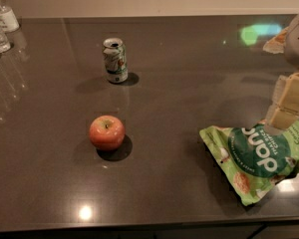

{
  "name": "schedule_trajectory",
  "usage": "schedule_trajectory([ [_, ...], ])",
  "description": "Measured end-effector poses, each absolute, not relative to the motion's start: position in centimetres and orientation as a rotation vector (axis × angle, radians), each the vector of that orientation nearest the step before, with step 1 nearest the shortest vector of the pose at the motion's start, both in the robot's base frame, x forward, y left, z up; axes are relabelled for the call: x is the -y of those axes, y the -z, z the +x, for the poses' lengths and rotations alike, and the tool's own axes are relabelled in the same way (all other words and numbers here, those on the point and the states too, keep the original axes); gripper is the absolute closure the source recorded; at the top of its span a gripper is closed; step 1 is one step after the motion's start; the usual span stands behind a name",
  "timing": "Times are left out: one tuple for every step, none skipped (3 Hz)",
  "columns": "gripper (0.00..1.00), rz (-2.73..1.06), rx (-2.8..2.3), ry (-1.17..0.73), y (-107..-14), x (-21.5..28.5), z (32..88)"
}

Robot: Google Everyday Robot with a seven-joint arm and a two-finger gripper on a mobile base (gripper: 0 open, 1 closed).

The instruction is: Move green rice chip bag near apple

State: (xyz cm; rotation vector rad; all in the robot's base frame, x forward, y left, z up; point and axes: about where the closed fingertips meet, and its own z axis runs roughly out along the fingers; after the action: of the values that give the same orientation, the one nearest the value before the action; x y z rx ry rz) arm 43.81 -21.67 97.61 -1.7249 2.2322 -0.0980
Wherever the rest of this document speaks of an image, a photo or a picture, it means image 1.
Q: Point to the green rice chip bag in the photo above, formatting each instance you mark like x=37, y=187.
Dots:
x=253, y=160

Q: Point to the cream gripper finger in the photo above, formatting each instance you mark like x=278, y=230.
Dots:
x=276, y=44
x=284, y=110

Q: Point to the white hand sanitizer bottle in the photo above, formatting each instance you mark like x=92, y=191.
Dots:
x=8, y=20

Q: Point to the red apple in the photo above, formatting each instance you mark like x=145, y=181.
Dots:
x=107, y=133

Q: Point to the dented white green soda can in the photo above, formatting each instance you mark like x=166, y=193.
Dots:
x=115, y=60

